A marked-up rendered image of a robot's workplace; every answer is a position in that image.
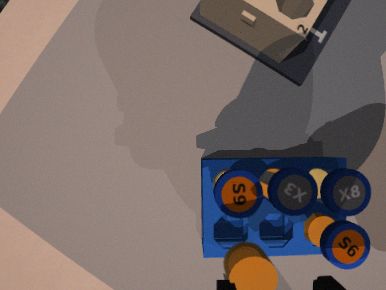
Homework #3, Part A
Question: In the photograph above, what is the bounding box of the blue tube rack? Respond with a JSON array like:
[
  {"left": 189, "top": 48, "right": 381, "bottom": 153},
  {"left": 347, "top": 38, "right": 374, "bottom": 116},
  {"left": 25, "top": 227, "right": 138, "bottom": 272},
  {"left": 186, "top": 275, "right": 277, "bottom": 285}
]
[{"left": 201, "top": 157, "right": 346, "bottom": 258}]

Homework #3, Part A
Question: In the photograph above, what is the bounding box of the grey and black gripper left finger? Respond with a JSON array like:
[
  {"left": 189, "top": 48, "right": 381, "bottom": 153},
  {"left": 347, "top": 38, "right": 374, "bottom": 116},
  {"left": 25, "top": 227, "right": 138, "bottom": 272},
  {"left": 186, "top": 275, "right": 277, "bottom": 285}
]
[{"left": 217, "top": 280, "right": 237, "bottom": 290}]

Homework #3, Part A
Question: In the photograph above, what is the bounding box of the grey bench mat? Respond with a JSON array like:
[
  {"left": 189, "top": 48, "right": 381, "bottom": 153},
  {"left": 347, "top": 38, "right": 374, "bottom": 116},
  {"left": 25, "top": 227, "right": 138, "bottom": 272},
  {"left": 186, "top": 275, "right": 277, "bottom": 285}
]
[{"left": 0, "top": 0, "right": 386, "bottom": 290}]

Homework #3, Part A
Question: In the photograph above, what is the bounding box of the blue tube cap with grey x8 dot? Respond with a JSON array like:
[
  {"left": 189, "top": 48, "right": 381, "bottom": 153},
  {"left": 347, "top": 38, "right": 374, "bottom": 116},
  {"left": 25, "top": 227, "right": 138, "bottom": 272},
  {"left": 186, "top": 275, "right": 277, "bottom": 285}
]
[{"left": 309, "top": 168, "right": 371, "bottom": 216}]

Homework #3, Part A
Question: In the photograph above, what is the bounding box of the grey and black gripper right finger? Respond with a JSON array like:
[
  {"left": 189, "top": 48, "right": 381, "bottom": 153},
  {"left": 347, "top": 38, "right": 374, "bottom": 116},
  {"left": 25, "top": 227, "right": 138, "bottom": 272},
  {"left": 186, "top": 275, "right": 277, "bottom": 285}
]
[{"left": 313, "top": 276, "right": 346, "bottom": 290}]

